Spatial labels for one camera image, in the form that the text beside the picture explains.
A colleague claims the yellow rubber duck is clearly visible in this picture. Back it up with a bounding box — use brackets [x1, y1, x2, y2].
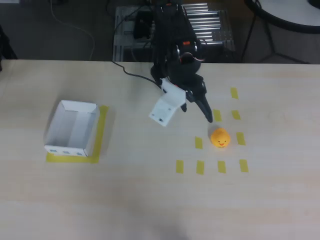
[210, 127, 231, 149]

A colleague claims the white cardboard box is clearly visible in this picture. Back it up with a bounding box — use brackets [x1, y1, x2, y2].
[44, 99, 101, 158]

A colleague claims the aluminium roller rack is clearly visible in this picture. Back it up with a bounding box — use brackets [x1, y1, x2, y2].
[112, 2, 236, 63]

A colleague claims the round white table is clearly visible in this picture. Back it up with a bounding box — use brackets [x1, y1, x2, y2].
[243, 0, 320, 35]

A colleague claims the dark bulky object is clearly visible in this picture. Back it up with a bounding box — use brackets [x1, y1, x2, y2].
[0, 24, 19, 61]

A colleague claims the red white servo wire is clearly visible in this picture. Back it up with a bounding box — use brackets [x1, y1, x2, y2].
[174, 39, 206, 63]

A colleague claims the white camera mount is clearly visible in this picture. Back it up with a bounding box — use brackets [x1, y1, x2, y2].
[148, 77, 188, 128]

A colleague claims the black cable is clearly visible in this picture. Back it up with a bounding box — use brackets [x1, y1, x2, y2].
[111, 60, 162, 87]

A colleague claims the white cable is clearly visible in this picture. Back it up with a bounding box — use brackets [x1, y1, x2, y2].
[49, 0, 96, 61]

